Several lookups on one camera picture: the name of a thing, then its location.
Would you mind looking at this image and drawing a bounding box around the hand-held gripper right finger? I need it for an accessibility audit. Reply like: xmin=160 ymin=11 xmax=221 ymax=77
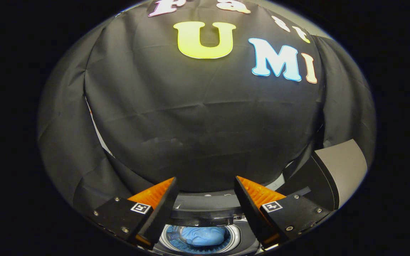
xmin=233 ymin=175 xmax=333 ymax=250

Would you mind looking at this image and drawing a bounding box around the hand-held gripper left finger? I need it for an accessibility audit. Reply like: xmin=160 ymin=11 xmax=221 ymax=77
xmin=84 ymin=177 xmax=180 ymax=250

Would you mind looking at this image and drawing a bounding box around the grey washing machine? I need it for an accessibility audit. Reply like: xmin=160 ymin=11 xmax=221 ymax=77
xmin=153 ymin=213 xmax=262 ymax=255

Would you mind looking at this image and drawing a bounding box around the dark washing machine lid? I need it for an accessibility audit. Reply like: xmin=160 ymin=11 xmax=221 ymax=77
xmin=169 ymin=194 xmax=243 ymax=227

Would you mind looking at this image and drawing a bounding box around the light blue polo shirt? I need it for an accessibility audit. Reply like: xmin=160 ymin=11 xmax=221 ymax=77
xmin=181 ymin=227 xmax=227 ymax=246

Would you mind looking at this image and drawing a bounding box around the beige cabinet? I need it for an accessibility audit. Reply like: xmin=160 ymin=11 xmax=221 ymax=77
xmin=278 ymin=139 xmax=368 ymax=211

